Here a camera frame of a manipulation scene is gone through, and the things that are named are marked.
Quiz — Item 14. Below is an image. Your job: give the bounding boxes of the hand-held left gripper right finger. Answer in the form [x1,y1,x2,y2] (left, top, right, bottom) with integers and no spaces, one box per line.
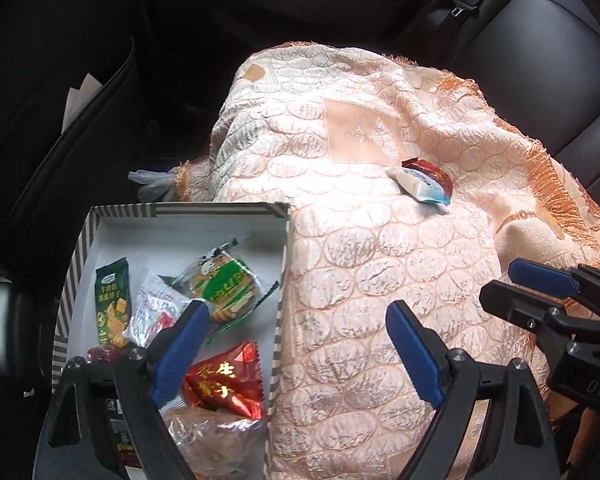
[385,301,573,480]

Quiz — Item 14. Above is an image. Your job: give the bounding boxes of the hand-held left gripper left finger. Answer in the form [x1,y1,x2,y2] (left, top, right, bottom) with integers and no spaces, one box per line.
[37,299,212,480]

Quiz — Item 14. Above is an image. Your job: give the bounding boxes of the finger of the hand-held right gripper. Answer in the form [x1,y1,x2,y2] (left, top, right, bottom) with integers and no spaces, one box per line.
[509,257,600,321]
[479,280,581,346]

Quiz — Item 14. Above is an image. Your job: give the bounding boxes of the red gold-print snack packet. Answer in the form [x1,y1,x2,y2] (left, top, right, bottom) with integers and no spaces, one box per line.
[182,341,265,420]

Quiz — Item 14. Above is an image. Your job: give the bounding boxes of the clear bag of red dates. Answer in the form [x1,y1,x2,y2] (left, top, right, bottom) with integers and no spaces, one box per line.
[86,345,131,366]

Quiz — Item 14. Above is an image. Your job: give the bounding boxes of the striped cardboard box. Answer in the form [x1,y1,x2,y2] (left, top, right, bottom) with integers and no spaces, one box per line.
[51,201,292,480]

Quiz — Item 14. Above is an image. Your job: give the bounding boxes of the white and pink snack packet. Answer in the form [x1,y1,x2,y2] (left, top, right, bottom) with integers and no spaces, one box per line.
[122,269,193,348]

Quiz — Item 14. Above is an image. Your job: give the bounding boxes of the green-label clear cake packet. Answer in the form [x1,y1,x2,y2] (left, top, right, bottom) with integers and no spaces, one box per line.
[172,240,281,345]

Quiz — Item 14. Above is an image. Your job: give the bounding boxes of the green cracker packet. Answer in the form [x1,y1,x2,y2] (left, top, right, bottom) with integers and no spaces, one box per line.
[95,257,132,348]

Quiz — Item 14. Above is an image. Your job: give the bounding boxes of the clear bread packet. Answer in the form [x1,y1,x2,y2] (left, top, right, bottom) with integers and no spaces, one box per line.
[162,400,271,480]

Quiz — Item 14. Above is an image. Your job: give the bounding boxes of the dark snack packet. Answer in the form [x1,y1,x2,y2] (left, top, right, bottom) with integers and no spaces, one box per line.
[107,395,141,468]

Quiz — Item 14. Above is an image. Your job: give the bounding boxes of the peach quilted blanket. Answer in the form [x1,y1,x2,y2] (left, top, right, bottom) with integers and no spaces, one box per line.
[172,40,600,480]

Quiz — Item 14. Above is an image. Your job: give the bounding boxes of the shiny red snack packet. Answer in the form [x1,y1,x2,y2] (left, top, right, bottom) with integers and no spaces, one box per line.
[401,158,453,196]

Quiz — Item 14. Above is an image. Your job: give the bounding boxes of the white and blue snack packet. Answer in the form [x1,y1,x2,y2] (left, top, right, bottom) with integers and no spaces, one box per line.
[385,166,452,206]

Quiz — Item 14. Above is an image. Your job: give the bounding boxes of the clear plastic bag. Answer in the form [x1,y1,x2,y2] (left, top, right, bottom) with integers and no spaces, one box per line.
[127,167,176,202]

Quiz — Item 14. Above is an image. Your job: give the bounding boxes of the black car rear seat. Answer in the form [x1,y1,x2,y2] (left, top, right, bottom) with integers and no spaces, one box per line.
[145,0,600,231]

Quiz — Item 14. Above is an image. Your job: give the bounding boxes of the black car seat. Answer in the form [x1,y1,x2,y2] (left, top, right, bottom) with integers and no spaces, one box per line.
[0,35,216,271]
[145,0,600,231]

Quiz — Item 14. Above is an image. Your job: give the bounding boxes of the black car seat back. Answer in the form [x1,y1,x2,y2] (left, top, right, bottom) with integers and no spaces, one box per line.
[0,35,216,271]

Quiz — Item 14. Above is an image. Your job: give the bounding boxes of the white papers in seat pocket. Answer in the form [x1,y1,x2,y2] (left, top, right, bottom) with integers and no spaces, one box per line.
[60,74,101,133]

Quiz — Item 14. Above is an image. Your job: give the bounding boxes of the seat belt buckle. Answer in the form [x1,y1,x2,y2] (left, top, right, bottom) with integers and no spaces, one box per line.
[447,0,481,18]

